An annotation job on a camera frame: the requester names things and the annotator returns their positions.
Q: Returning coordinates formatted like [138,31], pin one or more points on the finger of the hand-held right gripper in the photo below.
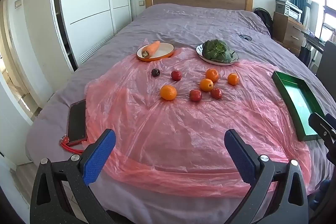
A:
[331,118]
[319,123]

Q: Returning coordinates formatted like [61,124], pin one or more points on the white printer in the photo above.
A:
[288,10]

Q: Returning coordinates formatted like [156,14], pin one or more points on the dark chair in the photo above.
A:
[328,58]

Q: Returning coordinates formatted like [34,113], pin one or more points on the dark purple plum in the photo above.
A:
[155,72]

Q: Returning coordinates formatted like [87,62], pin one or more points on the black backpack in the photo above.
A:
[263,19]

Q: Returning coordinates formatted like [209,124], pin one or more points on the large orange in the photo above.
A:
[168,92]

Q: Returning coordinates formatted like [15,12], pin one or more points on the carrot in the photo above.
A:
[151,49]

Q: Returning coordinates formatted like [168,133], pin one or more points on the red apple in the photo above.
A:
[216,93]
[195,95]
[176,75]

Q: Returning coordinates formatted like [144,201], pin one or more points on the eyeglasses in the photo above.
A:
[245,37]

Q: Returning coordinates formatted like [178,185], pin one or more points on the wooden nightstand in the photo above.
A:
[287,29]

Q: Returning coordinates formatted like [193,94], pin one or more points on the white wardrobe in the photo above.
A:
[86,3]

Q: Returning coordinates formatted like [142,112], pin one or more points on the green tray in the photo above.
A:
[299,98]

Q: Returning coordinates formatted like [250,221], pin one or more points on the desk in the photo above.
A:
[312,39]

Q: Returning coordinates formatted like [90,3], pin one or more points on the black bag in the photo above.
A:
[305,56]

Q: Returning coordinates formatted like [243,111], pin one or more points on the green leafy vegetable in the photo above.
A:
[218,50]

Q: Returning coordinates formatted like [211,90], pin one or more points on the pink plastic sheet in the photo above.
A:
[170,134]

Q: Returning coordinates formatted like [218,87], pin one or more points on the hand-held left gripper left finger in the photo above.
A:
[101,155]

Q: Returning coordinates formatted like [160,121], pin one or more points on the orange rimmed plate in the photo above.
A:
[166,52]

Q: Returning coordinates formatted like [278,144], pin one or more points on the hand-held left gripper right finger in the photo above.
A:
[240,158]

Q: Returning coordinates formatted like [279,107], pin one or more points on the smartphone in red case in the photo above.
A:
[77,121]

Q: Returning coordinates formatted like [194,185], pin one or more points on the white plate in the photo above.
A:
[233,59]

